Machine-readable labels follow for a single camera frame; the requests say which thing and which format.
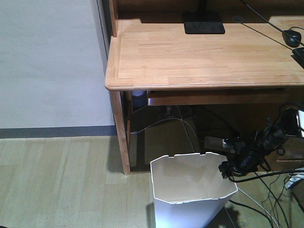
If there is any blue cylinder under desk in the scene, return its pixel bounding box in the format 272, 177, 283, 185
132, 90, 146, 108

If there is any black keyboard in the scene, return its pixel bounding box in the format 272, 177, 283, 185
292, 47, 304, 65

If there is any wooden keyboard tray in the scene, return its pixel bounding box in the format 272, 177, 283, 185
147, 89, 290, 106

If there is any wooden desk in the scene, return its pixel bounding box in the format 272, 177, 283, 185
105, 0, 304, 175

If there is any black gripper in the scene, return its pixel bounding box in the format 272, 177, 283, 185
218, 130, 271, 179

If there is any black computer mouse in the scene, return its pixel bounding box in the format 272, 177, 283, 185
282, 29, 302, 48

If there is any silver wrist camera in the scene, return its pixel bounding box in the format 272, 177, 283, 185
222, 138, 237, 153

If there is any black mouse cable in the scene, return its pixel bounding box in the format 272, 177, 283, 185
239, 0, 285, 33

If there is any white power strip under desk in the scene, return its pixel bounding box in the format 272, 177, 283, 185
204, 136, 229, 152

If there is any white plastic trash bin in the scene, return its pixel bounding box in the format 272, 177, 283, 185
150, 152, 238, 228

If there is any white floor cable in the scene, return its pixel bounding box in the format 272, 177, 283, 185
237, 187, 283, 228

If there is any black monitor stand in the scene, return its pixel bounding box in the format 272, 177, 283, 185
182, 0, 225, 35

